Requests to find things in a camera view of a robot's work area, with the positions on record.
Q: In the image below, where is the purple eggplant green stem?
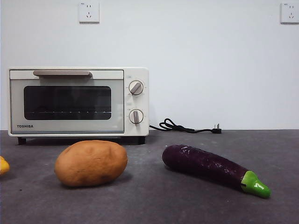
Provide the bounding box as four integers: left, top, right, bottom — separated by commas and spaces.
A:
162, 144, 272, 200

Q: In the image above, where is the glass oven door brown handle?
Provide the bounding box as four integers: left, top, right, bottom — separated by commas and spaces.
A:
9, 69, 125, 135

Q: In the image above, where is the beige oven knob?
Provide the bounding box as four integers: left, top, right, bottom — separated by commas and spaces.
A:
128, 109, 144, 125
128, 80, 144, 96

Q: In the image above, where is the white Toshiba toaster oven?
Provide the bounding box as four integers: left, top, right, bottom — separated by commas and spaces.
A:
7, 67, 150, 146

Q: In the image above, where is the brown potato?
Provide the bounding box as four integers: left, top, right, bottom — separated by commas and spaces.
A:
54, 140, 128, 187

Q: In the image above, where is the yellow toy vegetable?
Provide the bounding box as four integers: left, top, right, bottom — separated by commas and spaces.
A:
0, 155, 11, 176

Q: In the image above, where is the black power cord with plug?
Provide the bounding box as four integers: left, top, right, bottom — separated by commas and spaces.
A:
149, 118, 223, 135

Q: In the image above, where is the metal wire oven rack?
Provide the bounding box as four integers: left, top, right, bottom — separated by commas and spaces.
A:
24, 111, 112, 115

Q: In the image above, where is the white wall socket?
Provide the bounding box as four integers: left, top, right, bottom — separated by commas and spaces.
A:
78, 1, 100, 24
280, 2, 299, 25

